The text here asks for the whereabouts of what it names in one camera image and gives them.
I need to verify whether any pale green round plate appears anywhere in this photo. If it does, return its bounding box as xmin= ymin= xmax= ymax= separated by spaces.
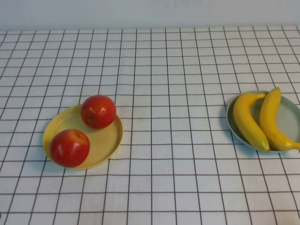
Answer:
xmin=226 ymin=90 xmax=297 ymax=153

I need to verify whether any red apple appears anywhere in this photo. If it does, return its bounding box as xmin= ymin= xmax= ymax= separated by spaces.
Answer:
xmin=49 ymin=128 xmax=91 ymax=168
xmin=80 ymin=94 xmax=117 ymax=129

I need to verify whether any yellow banana with green tip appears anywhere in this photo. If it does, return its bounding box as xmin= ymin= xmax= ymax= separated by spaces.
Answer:
xmin=232 ymin=92 xmax=270 ymax=153

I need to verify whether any yellow round plate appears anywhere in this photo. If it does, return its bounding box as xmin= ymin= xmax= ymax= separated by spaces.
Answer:
xmin=42 ymin=104 xmax=124 ymax=169

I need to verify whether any white grid tablecloth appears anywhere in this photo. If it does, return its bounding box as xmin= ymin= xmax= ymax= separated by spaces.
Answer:
xmin=0 ymin=25 xmax=300 ymax=225

